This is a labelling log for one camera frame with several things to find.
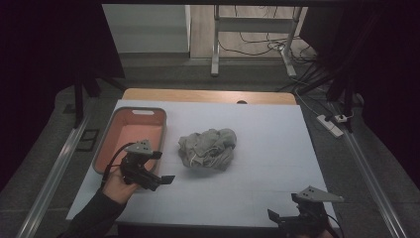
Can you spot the person's left hand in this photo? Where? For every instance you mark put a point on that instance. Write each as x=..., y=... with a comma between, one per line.
x=117, y=188

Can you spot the white plug adapter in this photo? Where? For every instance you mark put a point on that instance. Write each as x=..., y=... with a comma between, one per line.
x=341, y=118

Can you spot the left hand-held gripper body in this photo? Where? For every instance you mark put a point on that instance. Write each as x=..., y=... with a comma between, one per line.
x=135, y=165

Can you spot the white table mat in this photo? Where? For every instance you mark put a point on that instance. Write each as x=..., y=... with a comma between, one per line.
x=257, y=158

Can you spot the grey metal stand frame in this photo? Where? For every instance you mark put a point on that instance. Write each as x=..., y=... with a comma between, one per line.
x=216, y=39

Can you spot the person's right hand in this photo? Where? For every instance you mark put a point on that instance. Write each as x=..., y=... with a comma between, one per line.
x=322, y=235

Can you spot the grey garment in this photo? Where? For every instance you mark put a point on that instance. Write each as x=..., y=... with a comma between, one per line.
x=208, y=148

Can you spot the aluminium rail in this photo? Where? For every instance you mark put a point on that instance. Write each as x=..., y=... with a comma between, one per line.
x=56, y=172
x=369, y=178

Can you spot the white cabinet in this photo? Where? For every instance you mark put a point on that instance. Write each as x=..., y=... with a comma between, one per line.
x=148, y=29

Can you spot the black floor plate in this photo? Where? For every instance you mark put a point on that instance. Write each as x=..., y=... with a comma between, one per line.
x=87, y=139

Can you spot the black tripod stand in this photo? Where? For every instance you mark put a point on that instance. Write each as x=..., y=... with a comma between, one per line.
x=79, y=95

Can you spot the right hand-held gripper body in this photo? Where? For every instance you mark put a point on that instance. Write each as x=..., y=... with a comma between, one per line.
x=310, y=211

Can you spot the orange basket with grey rim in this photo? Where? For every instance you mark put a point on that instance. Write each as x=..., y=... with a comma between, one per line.
x=132, y=129

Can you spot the white power strip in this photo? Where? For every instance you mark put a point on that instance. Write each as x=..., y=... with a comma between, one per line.
x=330, y=127

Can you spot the black curtain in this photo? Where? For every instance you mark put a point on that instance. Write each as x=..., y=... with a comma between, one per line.
x=389, y=82
x=39, y=82

